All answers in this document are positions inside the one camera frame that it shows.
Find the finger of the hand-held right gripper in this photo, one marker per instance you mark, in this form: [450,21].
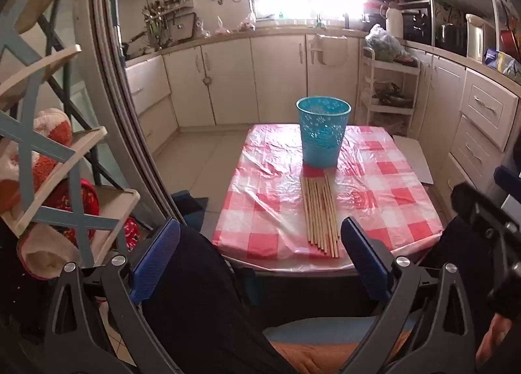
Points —
[468,201]
[508,180]

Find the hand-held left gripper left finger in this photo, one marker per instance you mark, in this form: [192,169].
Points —
[156,260]

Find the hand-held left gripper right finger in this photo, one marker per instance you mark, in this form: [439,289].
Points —
[364,260]

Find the bunch of wooden chopsticks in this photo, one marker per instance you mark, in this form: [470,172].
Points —
[319,219]

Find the blue perforated plastic basket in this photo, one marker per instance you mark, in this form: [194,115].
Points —
[321,138]

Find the person's right hand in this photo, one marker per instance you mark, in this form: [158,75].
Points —
[500,341]

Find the person's right leg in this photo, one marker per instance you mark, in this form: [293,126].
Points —
[452,243]

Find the dark blue dustpan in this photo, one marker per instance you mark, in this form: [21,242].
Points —
[191,207]

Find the flat cardboard piece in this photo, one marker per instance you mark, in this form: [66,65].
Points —
[415,158]

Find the orange seat cushion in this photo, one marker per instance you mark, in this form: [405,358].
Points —
[325,353]

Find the red white plush toy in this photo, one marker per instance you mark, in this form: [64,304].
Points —
[53,125]
[71,199]

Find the red white checkered tablecloth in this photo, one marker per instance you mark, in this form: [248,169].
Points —
[264,195]

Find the blue box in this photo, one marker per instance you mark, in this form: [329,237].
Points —
[496,58]

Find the red pot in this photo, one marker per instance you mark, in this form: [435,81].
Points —
[509,41]

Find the white tall appliance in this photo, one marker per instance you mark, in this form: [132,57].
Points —
[479,38]

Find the black toaster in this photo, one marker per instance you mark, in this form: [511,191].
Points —
[451,39]

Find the white trolley rack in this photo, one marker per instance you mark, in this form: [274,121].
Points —
[368,85]

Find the plastic bag of greens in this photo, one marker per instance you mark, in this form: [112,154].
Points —
[384,44]

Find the black countertop oven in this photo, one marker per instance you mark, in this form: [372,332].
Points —
[417,28]

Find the white thermos jug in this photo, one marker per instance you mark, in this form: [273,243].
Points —
[395,21]

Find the cream lower kitchen cabinets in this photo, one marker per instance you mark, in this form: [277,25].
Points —
[232,80]

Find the white door-hung bag holder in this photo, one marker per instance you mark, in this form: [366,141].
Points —
[327,50]

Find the stack of pots and bowls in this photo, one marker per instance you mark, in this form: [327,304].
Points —
[376,3]

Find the plastic bags on counter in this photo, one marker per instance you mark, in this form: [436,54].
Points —
[222,28]

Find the metal sliding door frame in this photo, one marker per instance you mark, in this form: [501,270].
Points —
[122,113]

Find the wooden shelf with blue frame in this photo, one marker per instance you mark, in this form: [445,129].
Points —
[24,142]

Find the wall utensil rack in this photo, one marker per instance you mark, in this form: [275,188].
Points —
[167,11]

